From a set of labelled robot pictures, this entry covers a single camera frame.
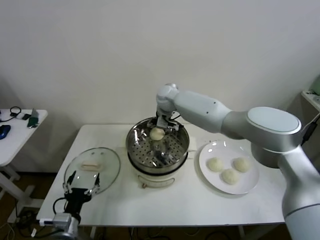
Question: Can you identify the green handled tool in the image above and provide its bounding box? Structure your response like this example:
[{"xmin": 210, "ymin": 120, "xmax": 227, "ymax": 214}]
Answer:
[{"xmin": 26, "ymin": 108, "xmax": 40, "ymax": 130}]

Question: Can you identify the blue computer mouse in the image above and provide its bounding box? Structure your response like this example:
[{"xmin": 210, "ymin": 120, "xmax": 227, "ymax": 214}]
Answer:
[{"xmin": 0, "ymin": 124, "xmax": 12, "ymax": 140}]

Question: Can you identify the large white plate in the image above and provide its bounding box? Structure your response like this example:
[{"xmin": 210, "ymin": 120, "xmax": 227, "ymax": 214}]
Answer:
[{"xmin": 198, "ymin": 140, "xmax": 260, "ymax": 195}]

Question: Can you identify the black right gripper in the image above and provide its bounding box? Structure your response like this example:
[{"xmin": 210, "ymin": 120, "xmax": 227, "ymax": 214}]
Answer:
[{"xmin": 146, "ymin": 109, "xmax": 181, "ymax": 132}]

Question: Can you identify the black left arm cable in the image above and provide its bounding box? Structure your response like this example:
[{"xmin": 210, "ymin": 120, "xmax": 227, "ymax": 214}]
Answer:
[{"xmin": 52, "ymin": 196, "xmax": 68, "ymax": 216}]

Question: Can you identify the mint green container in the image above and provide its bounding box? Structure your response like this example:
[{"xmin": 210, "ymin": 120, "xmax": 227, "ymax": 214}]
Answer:
[{"xmin": 311, "ymin": 76, "xmax": 320, "ymax": 95}]

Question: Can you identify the white electric cooking pot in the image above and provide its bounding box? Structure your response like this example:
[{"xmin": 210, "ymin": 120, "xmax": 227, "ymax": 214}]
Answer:
[{"xmin": 126, "ymin": 149, "xmax": 195, "ymax": 190}]

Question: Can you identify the stainless steel steamer basket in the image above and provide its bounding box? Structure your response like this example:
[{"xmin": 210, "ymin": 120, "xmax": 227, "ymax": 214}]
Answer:
[{"xmin": 118, "ymin": 116, "xmax": 198, "ymax": 169}]

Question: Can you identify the black looped cable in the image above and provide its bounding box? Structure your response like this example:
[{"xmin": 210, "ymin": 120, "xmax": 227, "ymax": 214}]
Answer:
[{"xmin": 0, "ymin": 106, "xmax": 22, "ymax": 123}]

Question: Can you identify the round glass pot lid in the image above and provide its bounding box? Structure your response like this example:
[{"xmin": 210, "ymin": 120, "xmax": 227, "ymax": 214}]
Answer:
[{"xmin": 64, "ymin": 147, "xmax": 122, "ymax": 196}]

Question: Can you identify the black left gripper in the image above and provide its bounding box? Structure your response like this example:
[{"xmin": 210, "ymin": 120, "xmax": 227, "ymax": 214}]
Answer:
[{"xmin": 62, "ymin": 170, "xmax": 101, "ymax": 214}]

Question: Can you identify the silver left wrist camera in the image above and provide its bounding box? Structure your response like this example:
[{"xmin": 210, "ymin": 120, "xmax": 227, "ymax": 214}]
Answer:
[{"xmin": 37, "ymin": 212, "xmax": 73, "ymax": 227}]

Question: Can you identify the white steamed baozi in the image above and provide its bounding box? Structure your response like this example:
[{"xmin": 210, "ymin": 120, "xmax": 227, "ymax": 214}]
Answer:
[
  {"xmin": 219, "ymin": 168, "xmax": 240, "ymax": 186},
  {"xmin": 205, "ymin": 157, "xmax": 224, "ymax": 173},
  {"xmin": 233, "ymin": 157, "xmax": 251, "ymax": 173},
  {"xmin": 149, "ymin": 126, "xmax": 165, "ymax": 141}
]

